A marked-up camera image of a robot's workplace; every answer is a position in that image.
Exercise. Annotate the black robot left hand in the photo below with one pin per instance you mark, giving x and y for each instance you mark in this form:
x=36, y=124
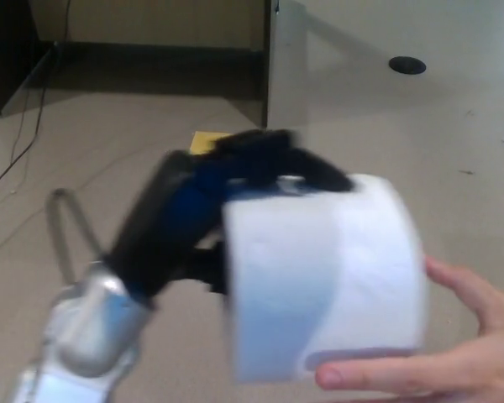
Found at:
x=164, y=226

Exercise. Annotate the person's bare hand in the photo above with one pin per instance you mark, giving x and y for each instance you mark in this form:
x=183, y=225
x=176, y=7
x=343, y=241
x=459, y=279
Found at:
x=466, y=344

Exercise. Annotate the white toilet paper roll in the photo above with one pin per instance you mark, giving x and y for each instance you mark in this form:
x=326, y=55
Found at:
x=319, y=277

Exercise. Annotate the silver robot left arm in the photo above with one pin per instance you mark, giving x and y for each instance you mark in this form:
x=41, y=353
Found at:
x=92, y=331

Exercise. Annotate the yellow paper envelope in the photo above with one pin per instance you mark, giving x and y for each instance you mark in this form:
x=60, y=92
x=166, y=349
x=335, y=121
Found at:
x=203, y=142

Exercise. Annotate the black round floor grommet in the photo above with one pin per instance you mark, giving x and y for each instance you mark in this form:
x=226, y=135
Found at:
x=407, y=66

